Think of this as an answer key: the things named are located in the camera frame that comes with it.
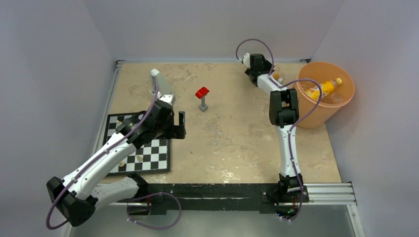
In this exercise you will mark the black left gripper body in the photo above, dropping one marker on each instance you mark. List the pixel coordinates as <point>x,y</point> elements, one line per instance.
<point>167,130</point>

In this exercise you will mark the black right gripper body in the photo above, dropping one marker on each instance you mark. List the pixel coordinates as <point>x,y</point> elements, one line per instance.
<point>267,64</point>

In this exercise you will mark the orange bottle blue label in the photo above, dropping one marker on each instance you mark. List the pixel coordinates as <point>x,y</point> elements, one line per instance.
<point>277,77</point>

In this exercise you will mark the yellow juice bottle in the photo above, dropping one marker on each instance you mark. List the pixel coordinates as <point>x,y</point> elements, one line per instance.
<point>319,92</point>

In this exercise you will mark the clear plastic bottle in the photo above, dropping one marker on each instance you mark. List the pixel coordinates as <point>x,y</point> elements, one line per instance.
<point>305,85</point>

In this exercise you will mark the clear bottle white label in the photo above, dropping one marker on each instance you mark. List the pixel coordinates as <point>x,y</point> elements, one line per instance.
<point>337,98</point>

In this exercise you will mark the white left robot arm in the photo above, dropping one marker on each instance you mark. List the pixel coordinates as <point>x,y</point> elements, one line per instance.
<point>77,195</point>

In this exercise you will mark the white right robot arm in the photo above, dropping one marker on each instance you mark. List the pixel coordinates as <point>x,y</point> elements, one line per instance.
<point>283,115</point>

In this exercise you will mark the orange plastic bin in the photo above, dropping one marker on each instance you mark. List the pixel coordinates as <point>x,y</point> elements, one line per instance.
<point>321,72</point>

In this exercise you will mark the black white chessboard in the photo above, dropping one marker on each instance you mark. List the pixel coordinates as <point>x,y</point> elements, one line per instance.
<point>156,154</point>

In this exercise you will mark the white metronome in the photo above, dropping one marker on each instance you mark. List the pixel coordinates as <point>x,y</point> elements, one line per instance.
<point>162,86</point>

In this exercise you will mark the red grey toy stand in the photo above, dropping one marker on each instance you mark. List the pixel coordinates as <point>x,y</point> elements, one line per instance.
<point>201,94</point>

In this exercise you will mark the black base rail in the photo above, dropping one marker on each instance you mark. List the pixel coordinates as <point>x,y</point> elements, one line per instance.
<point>264,198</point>

